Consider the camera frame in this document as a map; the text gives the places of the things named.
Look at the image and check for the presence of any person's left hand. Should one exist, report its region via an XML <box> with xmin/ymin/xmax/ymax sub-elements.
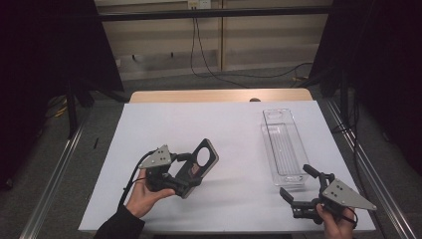
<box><xmin>125</xmin><ymin>168</ymin><xmax>176</xmax><ymax>219</ymax></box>

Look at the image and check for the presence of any metal floor rail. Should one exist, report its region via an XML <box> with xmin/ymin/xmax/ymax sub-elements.
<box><xmin>19</xmin><ymin>109</ymin><xmax>93</xmax><ymax>239</ymax></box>
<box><xmin>322</xmin><ymin>99</ymin><xmax>420</xmax><ymax>239</ymax></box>

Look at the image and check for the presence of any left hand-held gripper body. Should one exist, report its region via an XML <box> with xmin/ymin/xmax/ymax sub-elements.
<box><xmin>137</xmin><ymin>144</ymin><xmax>186</xmax><ymax>197</ymax></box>

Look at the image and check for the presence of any black hanging cable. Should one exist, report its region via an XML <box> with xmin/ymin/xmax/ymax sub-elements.
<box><xmin>189</xmin><ymin>16</ymin><xmax>250</xmax><ymax>90</ymax></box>

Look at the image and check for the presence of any patterned phone case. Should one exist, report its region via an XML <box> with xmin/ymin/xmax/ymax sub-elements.
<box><xmin>173</xmin><ymin>137</ymin><xmax>220</xmax><ymax>200</ymax></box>

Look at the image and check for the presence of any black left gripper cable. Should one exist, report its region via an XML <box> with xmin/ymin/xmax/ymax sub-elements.
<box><xmin>117</xmin><ymin>149</ymin><xmax>157</xmax><ymax>209</ymax></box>

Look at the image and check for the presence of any person's right hand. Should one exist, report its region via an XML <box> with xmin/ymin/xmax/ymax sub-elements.
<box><xmin>316</xmin><ymin>203</ymin><xmax>358</xmax><ymax>239</ymax></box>

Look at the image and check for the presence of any black stand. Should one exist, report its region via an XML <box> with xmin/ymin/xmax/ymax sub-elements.
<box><xmin>64</xmin><ymin>79</ymin><xmax>82</xmax><ymax>139</ymax></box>

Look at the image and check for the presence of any white board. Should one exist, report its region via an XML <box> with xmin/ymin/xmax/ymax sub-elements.
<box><xmin>78</xmin><ymin>101</ymin><xmax>376</xmax><ymax>233</ymax></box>

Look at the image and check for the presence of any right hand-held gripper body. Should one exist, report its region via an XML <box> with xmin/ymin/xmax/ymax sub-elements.
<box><xmin>290</xmin><ymin>172</ymin><xmax>378</xmax><ymax>225</ymax></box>

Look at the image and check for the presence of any white wall socket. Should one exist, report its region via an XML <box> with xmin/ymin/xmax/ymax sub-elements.
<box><xmin>187</xmin><ymin>0</ymin><xmax>213</xmax><ymax>10</ymax></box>

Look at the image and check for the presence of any wooden table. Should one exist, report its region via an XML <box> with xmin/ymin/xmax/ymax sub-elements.
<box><xmin>128</xmin><ymin>88</ymin><xmax>314</xmax><ymax>104</ymax></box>

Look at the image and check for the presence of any clear plastic tray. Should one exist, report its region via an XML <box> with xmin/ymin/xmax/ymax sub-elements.
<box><xmin>260</xmin><ymin>108</ymin><xmax>314</xmax><ymax>187</ymax></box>

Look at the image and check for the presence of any black horizontal bar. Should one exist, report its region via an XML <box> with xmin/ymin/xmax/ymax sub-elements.
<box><xmin>98</xmin><ymin>5</ymin><xmax>332</xmax><ymax>23</ymax></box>

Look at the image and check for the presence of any black floor cable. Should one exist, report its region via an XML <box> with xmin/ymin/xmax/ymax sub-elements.
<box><xmin>212</xmin><ymin>62</ymin><xmax>315</xmax><ymax>82</ymax></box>

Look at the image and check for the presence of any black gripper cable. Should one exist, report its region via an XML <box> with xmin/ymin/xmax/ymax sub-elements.
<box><xmin>117</xmin><ymin>149</ymin><xmax>157</xmax><ymax>209</ymax></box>
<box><xmin>340</xmin><ymin>206</ymin><xmax>359</xmax><ymax>231</ymax></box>

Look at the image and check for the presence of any black curtain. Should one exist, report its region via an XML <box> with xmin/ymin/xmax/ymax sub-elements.
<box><xmin>309</xmin><ymin>0</ymin><xmax>422</xmax><ymax>175</ymax></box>
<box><xmin>0</xmin><ymin>0</ymin><xmax>124</xmax><ymax>192</ymax></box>

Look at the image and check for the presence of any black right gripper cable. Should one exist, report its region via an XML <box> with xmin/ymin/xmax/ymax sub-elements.
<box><xmin>340</xmin><ymin>206</ymin><xmax>359</xmax><ymax>231</ymax></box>

